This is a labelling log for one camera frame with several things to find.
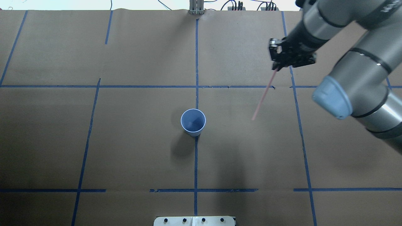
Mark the aluminium frame post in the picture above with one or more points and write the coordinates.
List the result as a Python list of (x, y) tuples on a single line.
[(196, 7)]

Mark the white camera pole with base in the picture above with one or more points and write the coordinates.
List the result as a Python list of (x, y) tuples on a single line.
[(195, 221)]

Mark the upper red black connector box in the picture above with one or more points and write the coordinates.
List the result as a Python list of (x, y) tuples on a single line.
[(236, 5)]

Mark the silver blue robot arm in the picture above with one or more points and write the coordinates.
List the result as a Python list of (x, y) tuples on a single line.
[(354, 87)]

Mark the red black connector box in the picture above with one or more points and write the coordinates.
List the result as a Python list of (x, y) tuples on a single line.
[(236, 5), (268, 6)]

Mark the blue cup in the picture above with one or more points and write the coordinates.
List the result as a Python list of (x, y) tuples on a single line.
[(193, 122)]

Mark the lower red black connector box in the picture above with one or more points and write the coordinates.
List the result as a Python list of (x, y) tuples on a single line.
[(268, 6)]

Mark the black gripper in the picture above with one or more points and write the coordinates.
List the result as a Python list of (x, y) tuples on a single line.
[(296, 41)]

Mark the pink chopstick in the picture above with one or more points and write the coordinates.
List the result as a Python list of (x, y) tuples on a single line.
[(257, 110)]

